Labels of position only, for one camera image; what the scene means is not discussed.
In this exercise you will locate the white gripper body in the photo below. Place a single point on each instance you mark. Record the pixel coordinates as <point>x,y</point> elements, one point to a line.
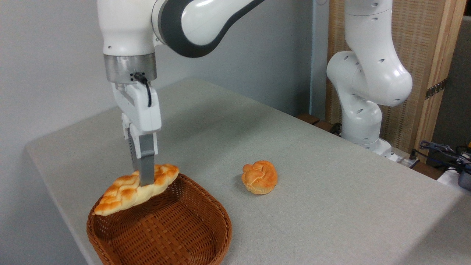
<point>141,110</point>

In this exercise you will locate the long braided bread loaf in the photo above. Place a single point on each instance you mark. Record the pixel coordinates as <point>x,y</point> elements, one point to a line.
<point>127,193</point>

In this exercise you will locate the white power strip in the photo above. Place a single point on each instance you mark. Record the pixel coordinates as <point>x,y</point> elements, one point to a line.
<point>404,160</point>

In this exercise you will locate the brown woven wicker basket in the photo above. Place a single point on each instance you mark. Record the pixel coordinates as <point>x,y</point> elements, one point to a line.
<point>165,228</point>

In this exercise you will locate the small brown wooden block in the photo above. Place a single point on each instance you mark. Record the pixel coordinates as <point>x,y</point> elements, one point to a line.
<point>308,118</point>

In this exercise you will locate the brass hinge on screen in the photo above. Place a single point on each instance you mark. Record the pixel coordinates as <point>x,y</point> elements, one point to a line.
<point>436,88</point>

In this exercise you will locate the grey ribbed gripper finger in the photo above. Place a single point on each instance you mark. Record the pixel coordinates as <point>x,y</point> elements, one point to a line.
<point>146,162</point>
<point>131,147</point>

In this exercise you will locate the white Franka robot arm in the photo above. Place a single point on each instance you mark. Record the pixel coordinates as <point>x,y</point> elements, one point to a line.
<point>125,29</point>

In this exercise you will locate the long brown wooden block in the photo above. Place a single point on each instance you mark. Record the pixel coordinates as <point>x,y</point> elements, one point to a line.
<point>325,126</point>

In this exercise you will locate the grey blue box device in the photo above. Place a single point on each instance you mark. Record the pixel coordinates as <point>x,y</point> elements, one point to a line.
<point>465,179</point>

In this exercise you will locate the round knotted bread roll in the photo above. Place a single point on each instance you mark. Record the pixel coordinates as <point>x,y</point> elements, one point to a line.
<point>259,177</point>

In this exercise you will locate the small black plug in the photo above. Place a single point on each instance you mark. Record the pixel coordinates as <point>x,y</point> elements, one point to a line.
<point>336,129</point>

